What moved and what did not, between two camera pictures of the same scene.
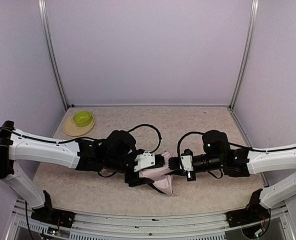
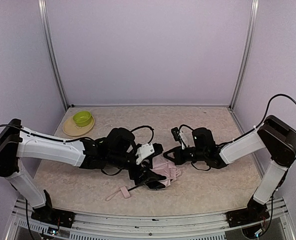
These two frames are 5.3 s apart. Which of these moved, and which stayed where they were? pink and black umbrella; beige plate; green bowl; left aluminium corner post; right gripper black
Moved: right gripper black; pink and black umbrella
Stayed: green bowl; left aluminium corner post; beige plate
